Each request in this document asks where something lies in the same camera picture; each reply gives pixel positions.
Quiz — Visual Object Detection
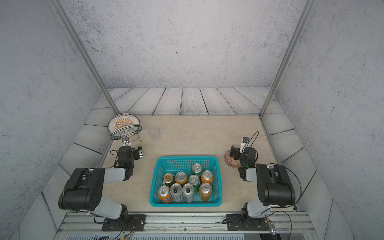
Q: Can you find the teal plastic basket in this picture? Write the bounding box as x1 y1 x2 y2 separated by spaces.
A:
150 156 223 207

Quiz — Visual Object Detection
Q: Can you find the orange fanta can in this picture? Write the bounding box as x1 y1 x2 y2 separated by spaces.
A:
201 170 214 184
158 185 173 204

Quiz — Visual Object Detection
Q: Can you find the white Monster can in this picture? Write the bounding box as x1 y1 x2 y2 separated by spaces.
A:
170 183 184 203
183 184 195 203

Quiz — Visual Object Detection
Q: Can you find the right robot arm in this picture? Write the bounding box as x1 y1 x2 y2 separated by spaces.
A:
229 146 296 229

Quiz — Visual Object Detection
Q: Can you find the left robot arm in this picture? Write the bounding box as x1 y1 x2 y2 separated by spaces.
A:
58 146 143 227

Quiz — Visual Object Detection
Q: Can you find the decorated plate on stand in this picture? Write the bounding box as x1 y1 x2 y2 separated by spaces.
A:
107 114 141 134

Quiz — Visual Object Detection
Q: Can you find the gold green can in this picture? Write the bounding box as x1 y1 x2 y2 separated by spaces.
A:
163 173 175 187

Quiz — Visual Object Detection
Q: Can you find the green can rear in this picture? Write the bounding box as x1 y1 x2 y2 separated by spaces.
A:
192 163 203 178

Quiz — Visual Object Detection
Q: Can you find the orange can front right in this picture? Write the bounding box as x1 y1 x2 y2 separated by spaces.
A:
199 183 212 202

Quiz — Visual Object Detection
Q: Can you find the green can middle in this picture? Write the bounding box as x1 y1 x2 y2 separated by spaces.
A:
188 175 201 193

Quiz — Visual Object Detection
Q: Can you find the orange can middle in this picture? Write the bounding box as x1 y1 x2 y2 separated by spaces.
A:
175 172 188 187

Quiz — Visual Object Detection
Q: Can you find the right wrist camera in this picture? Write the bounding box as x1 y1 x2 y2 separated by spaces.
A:
240 137 250 153

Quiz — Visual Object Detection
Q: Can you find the wire plate stand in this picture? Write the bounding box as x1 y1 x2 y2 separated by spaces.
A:
110 125 143 143

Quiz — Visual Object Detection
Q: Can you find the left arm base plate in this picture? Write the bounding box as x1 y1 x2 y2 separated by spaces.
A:
102 214 147 232

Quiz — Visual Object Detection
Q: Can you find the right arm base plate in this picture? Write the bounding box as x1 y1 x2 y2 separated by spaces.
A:
222 214 271 231

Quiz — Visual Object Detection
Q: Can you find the aluminium mounting rail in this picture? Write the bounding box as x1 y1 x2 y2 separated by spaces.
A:
54 212 318 240

